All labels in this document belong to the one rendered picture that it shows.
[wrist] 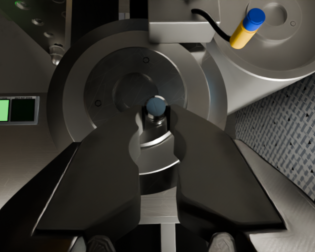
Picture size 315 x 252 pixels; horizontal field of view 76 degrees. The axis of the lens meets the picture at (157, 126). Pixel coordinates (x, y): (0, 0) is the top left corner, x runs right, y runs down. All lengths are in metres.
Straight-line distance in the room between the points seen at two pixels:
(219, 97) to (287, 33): 0.08
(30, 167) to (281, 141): 0.51
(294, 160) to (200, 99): 0.16
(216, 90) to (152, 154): 0.07
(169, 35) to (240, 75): 0.07
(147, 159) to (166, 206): 0.36
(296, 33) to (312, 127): 0.10
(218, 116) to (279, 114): 0.15
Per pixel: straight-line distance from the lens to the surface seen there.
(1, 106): 0.61
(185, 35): 0.17
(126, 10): 0.65
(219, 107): 0.17
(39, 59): 2.01
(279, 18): 0.23
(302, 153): 0.28
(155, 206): 0.50
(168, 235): 0.53
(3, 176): 0.60
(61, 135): 0.18
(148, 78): 0.15
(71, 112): 0.17
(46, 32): 0.54
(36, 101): 0.57
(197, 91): 0.16
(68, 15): 0.22
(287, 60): 0.21
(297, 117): 0.28
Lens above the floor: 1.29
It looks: 7 degrees down
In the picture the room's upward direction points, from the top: 179 degrees clockwise
